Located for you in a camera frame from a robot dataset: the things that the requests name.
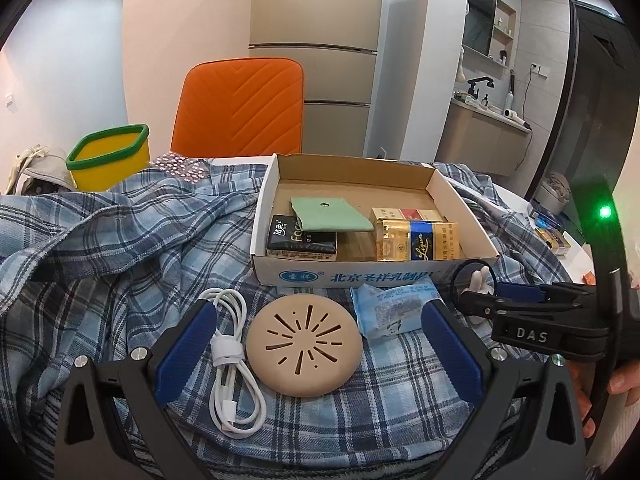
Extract white usb cable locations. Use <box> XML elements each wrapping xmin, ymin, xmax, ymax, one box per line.
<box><xmin>196</xmin><ymin>287</ymin><xmax>267</xmax><ymax>436</ymax></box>

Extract white black hair tie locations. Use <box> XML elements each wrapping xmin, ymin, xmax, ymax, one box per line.
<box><xmin>449</xmin><ymin>259</ymin><xmax>499</xmax><ymax>328</ymax></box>

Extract beige round vented disc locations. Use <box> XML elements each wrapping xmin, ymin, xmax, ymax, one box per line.
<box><xmin>245</xmin><ymin>294</ymin><xmax>363</xmax><ymax>398</ymax></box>

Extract gold blue cigarette pack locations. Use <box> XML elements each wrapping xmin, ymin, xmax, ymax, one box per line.
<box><xmin>375</xmin><ymin>220</ymin><xmax>460</xmax><ymax>261</ymax></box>

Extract blue tissue packet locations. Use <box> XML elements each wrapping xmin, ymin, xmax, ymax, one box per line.
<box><xmin>349</xmin><ymin>276</ymin><xmax>442</xmax><ymax>340</ymax></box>

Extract green cloth pouch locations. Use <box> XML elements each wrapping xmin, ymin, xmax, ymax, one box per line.
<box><xmin>291</xmin><ymin>197</ymin><xmax>373</xmax><ymax>233</ymax></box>

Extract person's right hand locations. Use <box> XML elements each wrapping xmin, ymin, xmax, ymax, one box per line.
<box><xmin>566</xmin><ymin>353</ymin><xmax>640</xmax><ymax>441</ymax></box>

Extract small orange packet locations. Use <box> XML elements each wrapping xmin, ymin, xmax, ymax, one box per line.
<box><xmin>582</xmin><ymin>271</ymin><xmax>596</xmax><ymax>285</ymax></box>

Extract gold cigarette pack on table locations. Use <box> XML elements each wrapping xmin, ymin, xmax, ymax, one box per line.
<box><xmin>535</xmin><ymin>226</ymin><xmax>570</xmax><ymax>257</ymax></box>

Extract blue purple packets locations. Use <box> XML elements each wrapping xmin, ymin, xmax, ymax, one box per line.
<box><xmin>527</xmin><ymin>203</ymin><xmax>565</xmax><ymax>232</ymax></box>

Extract white trash bin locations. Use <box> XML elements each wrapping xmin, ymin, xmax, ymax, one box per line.
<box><xmin>534</xmin><ymin>171</ymin><xmax>570</xmax><ymax>214</ymax></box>

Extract blue plaid shirt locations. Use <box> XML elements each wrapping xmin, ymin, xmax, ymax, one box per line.
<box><xmin>0</xmin><ymin>159</ymin><xmax>572</xmax><ymax>480</ymax></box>

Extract beige bathroom vanity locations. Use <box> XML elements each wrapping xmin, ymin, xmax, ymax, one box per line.
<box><xmin>435</xmin><ymin>99</ymin><xmax>532</xmax><ymax>177</ymax></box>

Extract white hair dryer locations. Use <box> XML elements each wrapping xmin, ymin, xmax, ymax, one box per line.
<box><xmin>503</xmin><ymin>108</ymin><xmax>530</xmax><ymax>129</ymax></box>

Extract cream red cigarette pack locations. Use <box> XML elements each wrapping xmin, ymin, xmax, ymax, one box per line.
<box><xmin>372</xmin><ymin>208</ymin><xmax>446</xmax><ymax>222</ymax></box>

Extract small black box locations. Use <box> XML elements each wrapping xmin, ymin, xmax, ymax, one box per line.
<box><xmin>266</xmin><ymin>214</ymin><xmax>337</xmax><ymax>261</ymax></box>

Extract beige bag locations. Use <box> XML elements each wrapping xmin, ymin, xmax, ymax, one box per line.
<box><xmin>4</xmin><ymin>144</ymin><xmax>77</xmax><ymax>195</ymax></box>

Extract black faucet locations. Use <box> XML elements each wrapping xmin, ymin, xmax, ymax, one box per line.
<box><xmin>465</xmin><ymin>76</ymin><xmax>496</xmax><ymax>101</ymax></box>

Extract yellow green container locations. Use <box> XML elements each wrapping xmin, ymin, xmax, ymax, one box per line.
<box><xmin>66</xmin><ymin>124</ymin><xmax>150</xmax><ymax>192</ymax></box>

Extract open cardboard box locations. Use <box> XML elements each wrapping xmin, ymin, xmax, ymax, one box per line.
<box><xmin>250</xmin><ymin>154</ymin><xmax>499</xmax><ymax>288</ymax></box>

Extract bathroom mirror cabinet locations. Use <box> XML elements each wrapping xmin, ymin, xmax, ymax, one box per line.
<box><xmin>462</xmin><ymin>0</ymin><xmax>518</xmax><ymax>67</ymax></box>

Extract orange chair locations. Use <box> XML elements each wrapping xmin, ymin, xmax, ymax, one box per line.
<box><xmin>170</xmin><ymin>58</ymin><xmax>304</xmax><ymax>158</ymax></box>

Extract beige refrigerator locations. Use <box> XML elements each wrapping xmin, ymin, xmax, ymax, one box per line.
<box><xmin>248</xmin><ymin>0</ymin><xmax>382</xmax><ymax>156</ymax></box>

